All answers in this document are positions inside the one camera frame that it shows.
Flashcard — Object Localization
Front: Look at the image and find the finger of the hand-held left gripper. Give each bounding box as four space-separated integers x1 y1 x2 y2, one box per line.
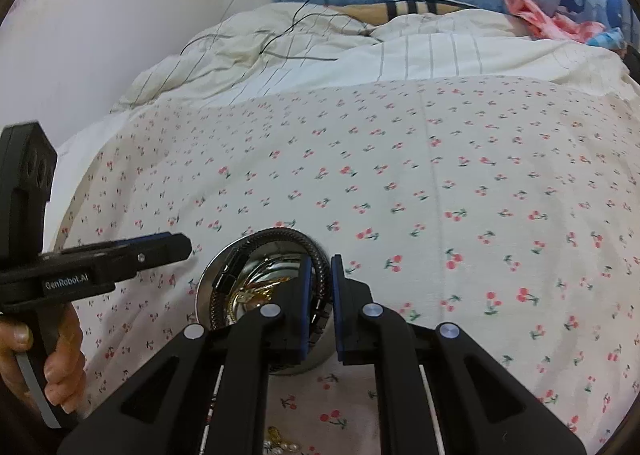
60 231 193 283

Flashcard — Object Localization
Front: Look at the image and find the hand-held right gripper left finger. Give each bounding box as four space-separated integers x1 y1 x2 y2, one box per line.
57 255 317 455

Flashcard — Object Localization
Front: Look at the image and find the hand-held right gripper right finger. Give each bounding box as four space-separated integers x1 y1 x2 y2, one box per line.
330 255 587 455

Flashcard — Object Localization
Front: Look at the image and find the pile of bracelets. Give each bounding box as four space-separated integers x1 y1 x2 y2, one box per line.
212 255 303 323

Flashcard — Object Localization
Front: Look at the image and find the round metal tin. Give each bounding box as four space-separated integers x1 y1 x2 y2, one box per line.
195 229 335 377

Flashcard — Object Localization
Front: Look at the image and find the black braided cord bracelet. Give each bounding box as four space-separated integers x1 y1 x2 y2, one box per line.
211 228 332 342

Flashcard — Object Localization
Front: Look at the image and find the white bead bracelet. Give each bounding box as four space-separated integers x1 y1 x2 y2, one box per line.
264 437 302 455

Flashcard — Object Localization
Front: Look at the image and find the person's left hand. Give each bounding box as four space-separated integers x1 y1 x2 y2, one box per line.
0 307 87 418

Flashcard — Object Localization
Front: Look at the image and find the cherry print bed sheet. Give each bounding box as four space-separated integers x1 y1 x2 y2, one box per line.
47 75 640 455

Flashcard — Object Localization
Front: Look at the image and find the striped cream quilt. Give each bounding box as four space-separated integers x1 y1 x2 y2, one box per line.
110 1 632 113

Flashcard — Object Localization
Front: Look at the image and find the tan pillow with black stripes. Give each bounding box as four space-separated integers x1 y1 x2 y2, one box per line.
327 0 483 26

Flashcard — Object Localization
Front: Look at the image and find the pink cloth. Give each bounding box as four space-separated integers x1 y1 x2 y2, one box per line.
500 0 607 43

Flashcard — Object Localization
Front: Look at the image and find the light blue cloth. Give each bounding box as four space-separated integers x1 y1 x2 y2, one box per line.
586 29 627 50

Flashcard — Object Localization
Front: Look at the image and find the thin black cable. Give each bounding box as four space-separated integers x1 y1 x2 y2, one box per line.
179 0 373 86

